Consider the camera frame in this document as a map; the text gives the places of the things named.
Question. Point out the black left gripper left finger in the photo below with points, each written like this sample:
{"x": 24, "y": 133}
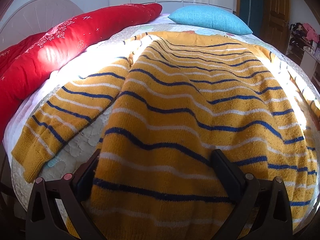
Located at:
{"x": 55, "y": 209}

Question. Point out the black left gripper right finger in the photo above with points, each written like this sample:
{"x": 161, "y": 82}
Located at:
{"x": 269, "y": 197}

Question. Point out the yellow striped knit sweater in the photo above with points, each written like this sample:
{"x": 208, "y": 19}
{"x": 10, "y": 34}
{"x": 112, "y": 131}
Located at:
{"x": 160, "y": 104}

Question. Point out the pink clothing pile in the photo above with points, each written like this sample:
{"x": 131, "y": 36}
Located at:
{"x": 311, "y": 34}

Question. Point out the patchwork quilted bedspread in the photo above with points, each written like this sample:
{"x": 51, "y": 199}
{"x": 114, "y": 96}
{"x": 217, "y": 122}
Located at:
{"x": 79, "y": 149}

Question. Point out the red floral duvet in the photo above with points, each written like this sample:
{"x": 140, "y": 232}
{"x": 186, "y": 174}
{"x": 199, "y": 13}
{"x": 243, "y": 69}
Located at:
{"x": 26, "y": 65}

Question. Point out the white cluttered shelf unit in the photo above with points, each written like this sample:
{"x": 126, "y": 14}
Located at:
{"x": 303, "y": 52}

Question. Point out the dark wooden door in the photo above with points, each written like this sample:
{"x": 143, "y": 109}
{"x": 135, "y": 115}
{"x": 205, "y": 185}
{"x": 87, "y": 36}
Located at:
{"x": 275, "y": 24}

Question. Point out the blue knit pillow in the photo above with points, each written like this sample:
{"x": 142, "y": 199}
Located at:
{"x": 210, "y": 17}

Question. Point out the white round headboard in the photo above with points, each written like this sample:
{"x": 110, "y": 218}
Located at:
{"x": 36, "y": 16}

